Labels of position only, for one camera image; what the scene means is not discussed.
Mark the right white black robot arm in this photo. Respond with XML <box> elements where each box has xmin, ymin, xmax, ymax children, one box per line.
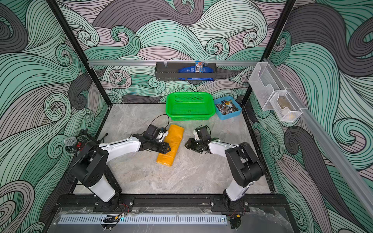
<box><xmin>185</xmin><ymin>125</ymin><xmax>265</xmax><ymax>202</ymax></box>

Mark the large clear wall bin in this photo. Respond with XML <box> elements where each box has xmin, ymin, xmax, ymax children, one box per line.
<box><xmin>249</xmin><ymin>62</ymin><xmax>285</xmax><ymax>111</ymax></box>

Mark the green plastic basket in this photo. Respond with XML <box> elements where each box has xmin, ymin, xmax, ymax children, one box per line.
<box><xmin>166</xmin><ymin>92</ymin><xmax>216</xmax><ymax>121</ymax></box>

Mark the small clear wall bin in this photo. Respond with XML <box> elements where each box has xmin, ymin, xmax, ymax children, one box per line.
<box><xmin>270</xmin><ymin>91</ymin><xmax>302</xmax><ymax>123</ymax></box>

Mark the blue bin of small parts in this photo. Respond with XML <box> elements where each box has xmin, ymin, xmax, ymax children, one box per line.
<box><xmin>214</xmin><ymin>96</ymin><xmax>242</xmax><ymax>120</ymax></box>

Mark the aluminium rail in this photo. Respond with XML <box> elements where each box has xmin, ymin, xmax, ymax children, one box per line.
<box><xmin>88</xmin><ymin>59</ymin><xmax>259</xmax><ymax>67</ymax></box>
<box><xmin>264</xmin><ymin>58</ymin><xmax>373</xmax><ymax>216</ymax></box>

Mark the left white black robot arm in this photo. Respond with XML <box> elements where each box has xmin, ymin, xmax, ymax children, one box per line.
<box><xmin>65</xmin><ymin>124</ymin><xmax>171</xmax><ymax>203</ymax></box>

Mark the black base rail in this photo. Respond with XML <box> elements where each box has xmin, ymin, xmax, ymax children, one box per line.
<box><xmin>56</xmin><ymin>194</ymin><xmax>288</xmax><ymax>213</ymax></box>

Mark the black wall shelf tray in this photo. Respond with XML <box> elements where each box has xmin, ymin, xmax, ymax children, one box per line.
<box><xmin>155</xmin><ymin>62</ymin><xmax>218</xmax><ymax>81</ymax></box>

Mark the blue snack packet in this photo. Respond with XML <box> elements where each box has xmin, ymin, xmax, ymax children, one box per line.
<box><xmin>178</xmin><ymin>61</ymin><xmax>214</xmax><ymax>81</ymax></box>

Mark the white slotted cable duct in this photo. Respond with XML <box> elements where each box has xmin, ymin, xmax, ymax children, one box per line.
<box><xmin>57</xmin><ymin>214</ymin><xmax>228</xmax><ymax>225</ymax></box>

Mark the back aluminium rail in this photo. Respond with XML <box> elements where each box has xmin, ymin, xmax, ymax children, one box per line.
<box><xmin>88</xmin><ymin>59</ymin><xmax>259</xmax><ymax>67</ymax></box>

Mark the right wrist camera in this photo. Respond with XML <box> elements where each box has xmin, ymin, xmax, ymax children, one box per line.
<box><xmin>193</xmin><ymin>128</ymin><xmax>203</xmax><ymax>141</ymax></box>

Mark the yellow printed pillowcase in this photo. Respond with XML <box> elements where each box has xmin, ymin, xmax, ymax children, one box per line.
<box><xmin>156</xmin><ymin>124</ymin><xmax>185</xmax><ymax>167</ymax></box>

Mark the right aluminium rail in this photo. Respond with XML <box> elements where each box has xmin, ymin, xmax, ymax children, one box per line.
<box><xmin>264</xmin><ymin>58</ymin><xmax>373</xmax><ymax>216</ymax></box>

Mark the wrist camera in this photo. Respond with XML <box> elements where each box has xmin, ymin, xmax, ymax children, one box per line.
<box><xmin>193</xmin><ymin>128</ymin><xmax>203</xmax><ymax>141</ymax></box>
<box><xmin>156</xmin><ymin>127</ymin><xmax>168</xmax><ymax>142</ymax></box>

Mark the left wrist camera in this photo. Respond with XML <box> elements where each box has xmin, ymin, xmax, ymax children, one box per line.
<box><xmin>156</xmin><ymin>127</ymin><xmax>168</xmax><ymax>142</ymax></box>

